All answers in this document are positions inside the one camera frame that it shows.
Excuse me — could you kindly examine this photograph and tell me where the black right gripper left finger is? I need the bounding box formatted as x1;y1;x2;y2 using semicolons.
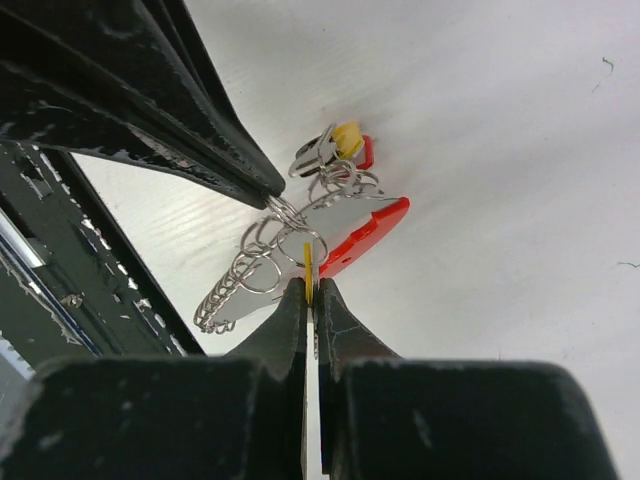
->
1;279;306;479

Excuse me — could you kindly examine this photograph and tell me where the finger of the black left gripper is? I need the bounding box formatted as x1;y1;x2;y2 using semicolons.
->
1;1;286;198
1;29;269;210

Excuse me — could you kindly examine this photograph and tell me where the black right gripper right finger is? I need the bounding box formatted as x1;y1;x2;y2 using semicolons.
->
315;279;617;479

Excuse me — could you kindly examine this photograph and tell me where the silver key with yellow tag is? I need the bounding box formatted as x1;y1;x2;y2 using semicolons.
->
274;231;328;307

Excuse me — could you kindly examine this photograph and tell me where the yellow key tag on tool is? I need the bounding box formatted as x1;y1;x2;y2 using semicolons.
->
331;121;364;158

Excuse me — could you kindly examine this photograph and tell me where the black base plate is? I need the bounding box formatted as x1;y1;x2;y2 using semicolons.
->
1;144;203;356

